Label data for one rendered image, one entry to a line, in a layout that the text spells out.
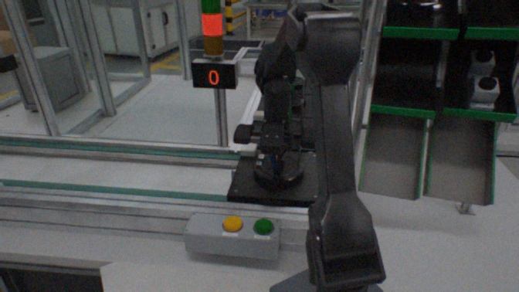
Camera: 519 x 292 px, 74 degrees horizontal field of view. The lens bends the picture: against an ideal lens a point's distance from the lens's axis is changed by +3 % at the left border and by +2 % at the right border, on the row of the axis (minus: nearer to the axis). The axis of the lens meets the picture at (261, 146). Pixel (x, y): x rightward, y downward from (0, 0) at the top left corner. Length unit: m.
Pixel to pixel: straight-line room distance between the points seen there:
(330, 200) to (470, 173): 0.56
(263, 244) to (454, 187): 0.47
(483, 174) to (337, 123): 0.57
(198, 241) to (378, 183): 0.45
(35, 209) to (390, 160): 0.89
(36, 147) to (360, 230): 1.10
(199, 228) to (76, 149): 0.59
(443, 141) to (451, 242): 0.25
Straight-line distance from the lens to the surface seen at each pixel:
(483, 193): 0.95
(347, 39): 0.44
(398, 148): 0.91
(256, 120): 1.24
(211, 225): 0.79
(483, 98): 0.83
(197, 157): 1.08
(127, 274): 0.88
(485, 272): 0.97
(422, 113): 0.79
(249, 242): 0.77
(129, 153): 1.16
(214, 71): 0.95
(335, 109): 0.43
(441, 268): 0.93
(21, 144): 1.37
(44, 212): 1.04
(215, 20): 0.92
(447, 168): 0.94
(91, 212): 0.96
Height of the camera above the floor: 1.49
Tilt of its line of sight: 29 degrees down
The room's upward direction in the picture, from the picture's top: straight up
